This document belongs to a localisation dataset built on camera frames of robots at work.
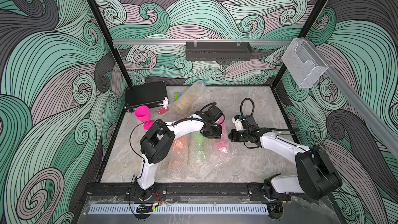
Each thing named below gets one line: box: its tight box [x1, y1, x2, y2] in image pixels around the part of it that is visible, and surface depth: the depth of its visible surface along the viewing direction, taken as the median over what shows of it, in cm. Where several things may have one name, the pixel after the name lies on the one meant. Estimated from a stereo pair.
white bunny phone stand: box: [157, 95, 170, 115], surface depth 106 cm
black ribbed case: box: [124, 80, 169, 113], surface depth 119 cm
